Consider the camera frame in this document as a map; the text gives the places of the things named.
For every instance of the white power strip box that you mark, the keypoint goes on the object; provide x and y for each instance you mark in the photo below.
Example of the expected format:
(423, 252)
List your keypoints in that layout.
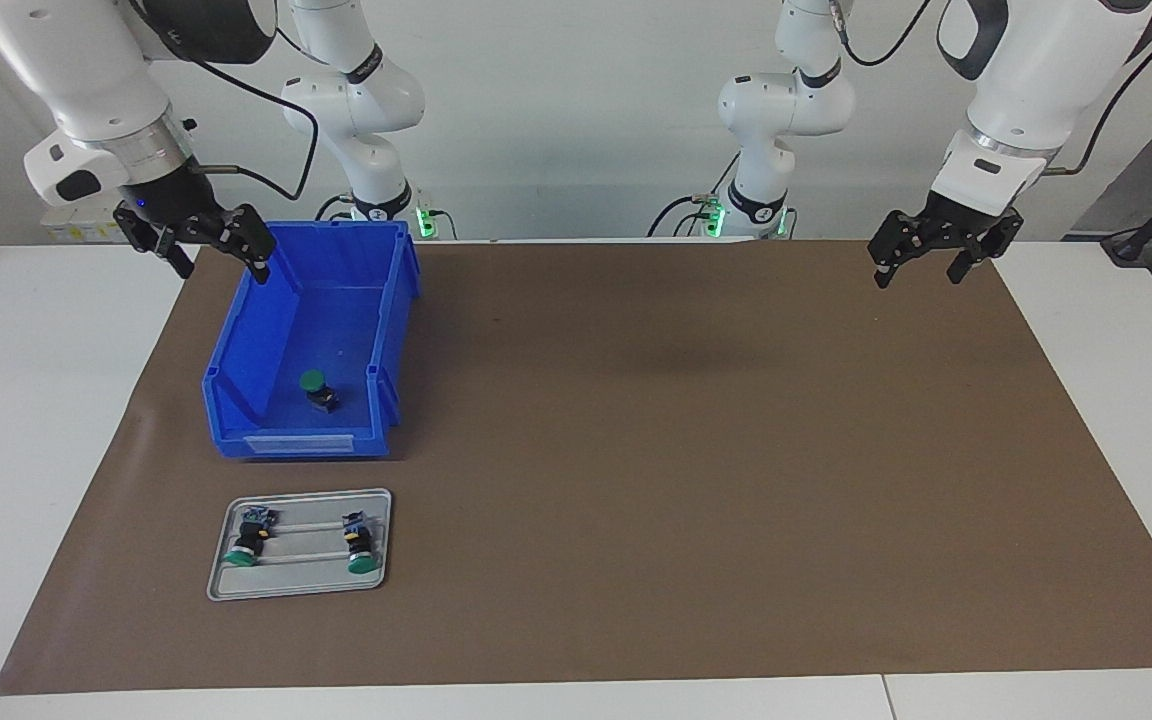
(71, 225)

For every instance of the grey metal tray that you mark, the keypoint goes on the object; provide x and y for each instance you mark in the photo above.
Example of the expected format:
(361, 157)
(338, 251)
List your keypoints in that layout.
(236, 582)

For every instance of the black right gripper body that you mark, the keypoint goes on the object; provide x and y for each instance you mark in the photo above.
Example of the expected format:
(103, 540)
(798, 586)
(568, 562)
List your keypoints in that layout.
(171, 195)

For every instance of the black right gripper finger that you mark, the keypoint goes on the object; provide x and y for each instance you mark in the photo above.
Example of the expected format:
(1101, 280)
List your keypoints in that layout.
(151, 235)
(248, 232)

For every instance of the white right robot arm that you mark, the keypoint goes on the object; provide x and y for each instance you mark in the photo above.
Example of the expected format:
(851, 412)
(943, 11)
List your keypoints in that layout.
(86, 70)

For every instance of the brown paper table mat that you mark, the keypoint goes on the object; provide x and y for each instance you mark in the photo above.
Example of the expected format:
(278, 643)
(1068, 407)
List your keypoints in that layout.
(686, 550)

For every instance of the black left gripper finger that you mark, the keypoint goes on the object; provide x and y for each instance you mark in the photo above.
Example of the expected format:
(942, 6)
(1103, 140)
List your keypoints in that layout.
(896, 240)
(971, 258)

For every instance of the green cap push button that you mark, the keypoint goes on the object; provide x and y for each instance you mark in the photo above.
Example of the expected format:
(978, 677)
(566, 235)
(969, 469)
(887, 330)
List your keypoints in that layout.
(248, 540)
(360, 545)
(314, 384)

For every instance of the blue plastic storage bin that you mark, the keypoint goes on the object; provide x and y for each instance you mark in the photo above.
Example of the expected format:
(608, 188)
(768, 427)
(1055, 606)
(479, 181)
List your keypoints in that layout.
(356, 300)

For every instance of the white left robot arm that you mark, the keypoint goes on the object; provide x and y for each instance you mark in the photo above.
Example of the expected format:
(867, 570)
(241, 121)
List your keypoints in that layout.
(1036, 80)

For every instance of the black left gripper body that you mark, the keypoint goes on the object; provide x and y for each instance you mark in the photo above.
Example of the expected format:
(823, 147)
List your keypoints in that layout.
(971, 225)

